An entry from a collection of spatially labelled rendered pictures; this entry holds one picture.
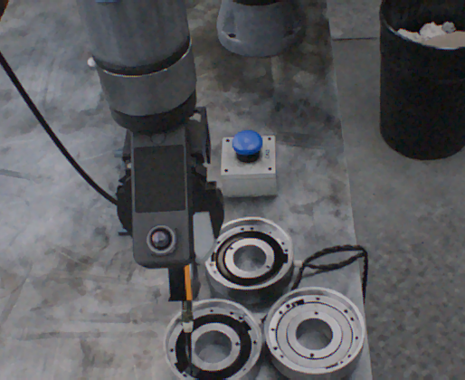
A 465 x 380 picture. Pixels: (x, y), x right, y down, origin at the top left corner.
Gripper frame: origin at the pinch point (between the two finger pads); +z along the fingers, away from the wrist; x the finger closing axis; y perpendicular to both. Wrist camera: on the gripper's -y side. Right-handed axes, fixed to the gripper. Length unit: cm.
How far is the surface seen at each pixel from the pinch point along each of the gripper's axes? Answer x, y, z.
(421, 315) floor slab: -43, 51, 93
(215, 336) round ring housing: -2.2, -1.7, 11.5
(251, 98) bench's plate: -6.0, 40.5, 13.3
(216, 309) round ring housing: -2.3, 0.8, 10.2
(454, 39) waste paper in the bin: -58, 115, 58
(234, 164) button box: -4.1, 21.9, 8.7
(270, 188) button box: -8.7, 20.1, 11.6
